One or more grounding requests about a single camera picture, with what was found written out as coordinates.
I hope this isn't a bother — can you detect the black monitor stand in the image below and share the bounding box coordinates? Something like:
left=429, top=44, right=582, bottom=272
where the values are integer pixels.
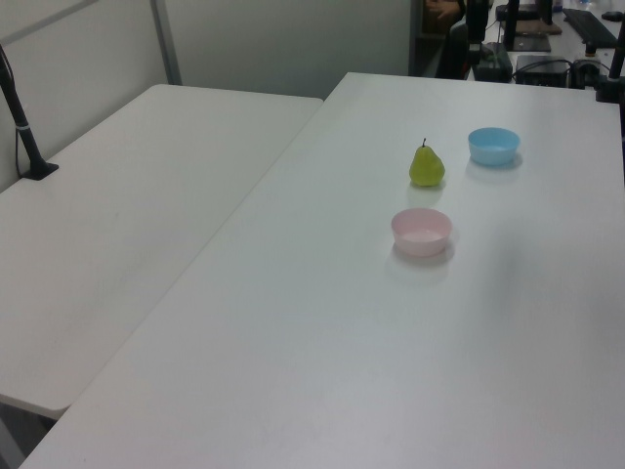
left=504, top=0, right=554, bottom=53

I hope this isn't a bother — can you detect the grey device with black knob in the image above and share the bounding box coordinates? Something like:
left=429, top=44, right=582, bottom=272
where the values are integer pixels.
left=570, top=41, right=603, bottom=90

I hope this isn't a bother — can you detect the black keyboard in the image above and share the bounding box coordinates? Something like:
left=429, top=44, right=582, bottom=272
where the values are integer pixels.
left=561, top=7, right=619, bottom=49

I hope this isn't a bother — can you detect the black camera pole with base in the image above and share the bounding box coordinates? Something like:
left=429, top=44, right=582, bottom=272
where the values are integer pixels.
left=0, top=43, right=61, bottom=182

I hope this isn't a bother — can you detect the white side table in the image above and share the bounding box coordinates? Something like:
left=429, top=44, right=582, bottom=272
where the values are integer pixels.
left=0, top=83, right=326, bottom=421

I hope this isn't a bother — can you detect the black vertical post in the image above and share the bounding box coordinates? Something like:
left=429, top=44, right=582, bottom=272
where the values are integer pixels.
left=465, top=0, right=490, bottom=55

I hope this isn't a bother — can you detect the black clamp stand with pole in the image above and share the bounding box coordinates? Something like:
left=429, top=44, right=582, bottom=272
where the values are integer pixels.
left=592, top=27, right=625, bottom=105

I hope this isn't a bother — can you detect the black stand on brown board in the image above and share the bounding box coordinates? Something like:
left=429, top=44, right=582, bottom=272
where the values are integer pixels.
left=517, top=0, right=563, bottom=36

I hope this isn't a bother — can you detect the grey metal partition post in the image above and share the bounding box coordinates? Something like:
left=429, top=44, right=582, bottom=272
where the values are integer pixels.
left=149, top=0, right=184, bottom=87

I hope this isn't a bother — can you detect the light pink plastic bowl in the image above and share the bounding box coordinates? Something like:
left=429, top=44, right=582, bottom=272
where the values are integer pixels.
left=390, top=207, right=454, bottom=258

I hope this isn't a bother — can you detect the black box device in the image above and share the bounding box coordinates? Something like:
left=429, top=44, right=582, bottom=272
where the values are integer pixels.
left=514, top=54, right=573, bottom=87

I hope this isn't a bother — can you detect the light blue plastic bowl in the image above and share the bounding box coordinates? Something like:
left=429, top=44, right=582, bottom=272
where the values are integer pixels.
left=467, top=126, right=521, bottom=166

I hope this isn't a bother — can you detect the dark green device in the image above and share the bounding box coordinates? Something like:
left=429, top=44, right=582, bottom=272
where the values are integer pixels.
left=474, top=42, right=513, bottom=82

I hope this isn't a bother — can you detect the green pear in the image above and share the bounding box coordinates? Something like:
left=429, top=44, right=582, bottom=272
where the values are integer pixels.
left=408, top=138, right=446, bottom=189

